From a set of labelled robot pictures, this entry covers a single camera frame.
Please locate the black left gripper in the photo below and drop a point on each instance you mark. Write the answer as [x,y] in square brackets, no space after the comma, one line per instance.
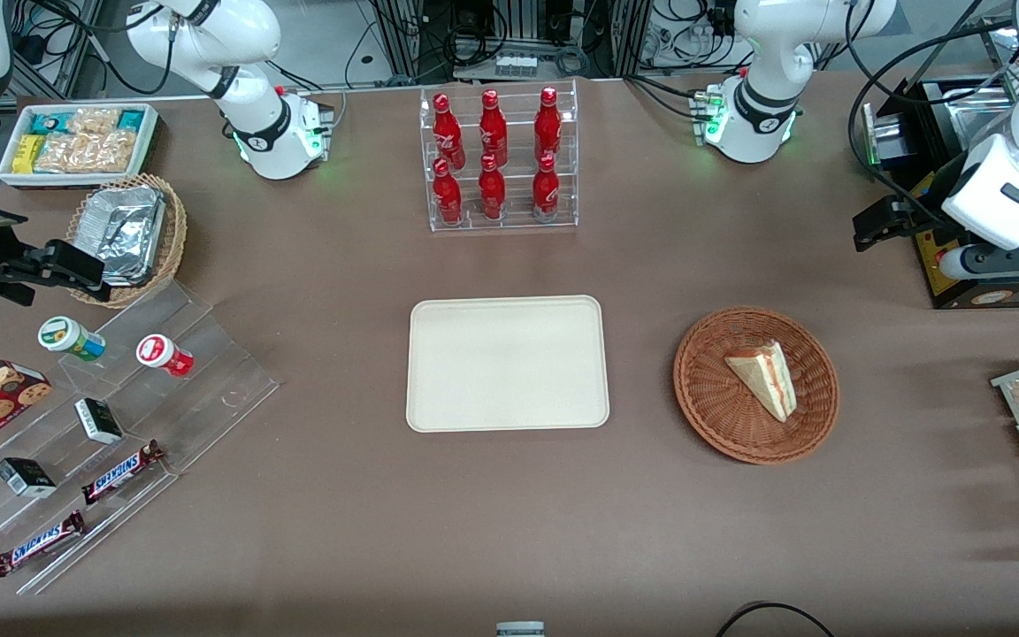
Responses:
[931,196]

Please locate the triangle sandwich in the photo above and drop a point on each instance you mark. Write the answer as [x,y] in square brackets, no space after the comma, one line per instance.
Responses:
[766,376]

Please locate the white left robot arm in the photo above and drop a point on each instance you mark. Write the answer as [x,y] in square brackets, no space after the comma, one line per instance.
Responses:
[762,97]

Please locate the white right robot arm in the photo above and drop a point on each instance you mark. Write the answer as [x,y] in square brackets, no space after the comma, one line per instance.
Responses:
[253,124]

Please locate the light oval wicker basket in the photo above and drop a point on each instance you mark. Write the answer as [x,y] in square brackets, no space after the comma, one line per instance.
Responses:
[173,239]

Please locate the brown round wicker basket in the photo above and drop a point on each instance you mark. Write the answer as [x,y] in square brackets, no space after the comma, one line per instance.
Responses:
[722,416]

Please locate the cream rectangular tray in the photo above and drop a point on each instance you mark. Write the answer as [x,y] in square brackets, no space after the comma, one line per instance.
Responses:
[492,363]

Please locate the green lidded yoghurt cup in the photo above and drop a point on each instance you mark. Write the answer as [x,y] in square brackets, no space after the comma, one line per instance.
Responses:
[63,334]

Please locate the silver foil packets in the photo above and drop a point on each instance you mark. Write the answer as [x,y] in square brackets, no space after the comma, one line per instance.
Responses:
[125,230]

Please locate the yellow snack packet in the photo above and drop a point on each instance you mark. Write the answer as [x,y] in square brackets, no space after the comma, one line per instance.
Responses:
[27,153]

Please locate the grey power supply unit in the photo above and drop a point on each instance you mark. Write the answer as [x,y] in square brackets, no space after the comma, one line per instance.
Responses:
[890,137]

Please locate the large clear cracker bag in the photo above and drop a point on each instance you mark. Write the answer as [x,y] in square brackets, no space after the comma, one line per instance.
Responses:
[85,152]

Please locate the black control box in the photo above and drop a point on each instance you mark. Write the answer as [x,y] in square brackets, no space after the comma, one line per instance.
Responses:
[930,111]

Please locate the steel pan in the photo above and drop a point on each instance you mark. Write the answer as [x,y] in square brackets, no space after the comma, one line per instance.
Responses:
[987,113]

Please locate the red lidded yoghurt cup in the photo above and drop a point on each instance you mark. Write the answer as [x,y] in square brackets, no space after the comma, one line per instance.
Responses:
[160,352]

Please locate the teal snack packet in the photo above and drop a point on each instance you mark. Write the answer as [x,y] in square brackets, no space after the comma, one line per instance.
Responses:
[131,118]
[49,122]

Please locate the small black carton box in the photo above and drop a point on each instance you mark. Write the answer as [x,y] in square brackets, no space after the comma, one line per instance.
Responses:
[99,421]
[25,478]

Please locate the small clear cracker bag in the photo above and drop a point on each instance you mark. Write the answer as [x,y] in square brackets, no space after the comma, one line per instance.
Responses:
[94,119]

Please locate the white plastic snack bin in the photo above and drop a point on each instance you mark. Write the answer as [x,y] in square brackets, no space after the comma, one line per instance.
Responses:
[149,146]

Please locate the clear acrylic stepped shelf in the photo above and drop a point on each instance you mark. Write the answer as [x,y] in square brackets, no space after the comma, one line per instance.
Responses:
[209,389]

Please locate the brown Snickers bar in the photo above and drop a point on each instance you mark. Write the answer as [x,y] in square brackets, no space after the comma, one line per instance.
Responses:
[120,473]
[39,544]

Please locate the red cola bottle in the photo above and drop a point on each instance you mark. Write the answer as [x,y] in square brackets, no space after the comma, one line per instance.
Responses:
[492,193]
[446,133]
[493,128]
[448,196]
[547,124]
[546,190]

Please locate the clear acrylic bottle rack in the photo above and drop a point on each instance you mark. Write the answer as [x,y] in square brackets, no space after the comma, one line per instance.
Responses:
[518,218]

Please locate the white power strip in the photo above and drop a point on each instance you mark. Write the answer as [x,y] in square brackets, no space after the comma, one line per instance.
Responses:
[516,65]

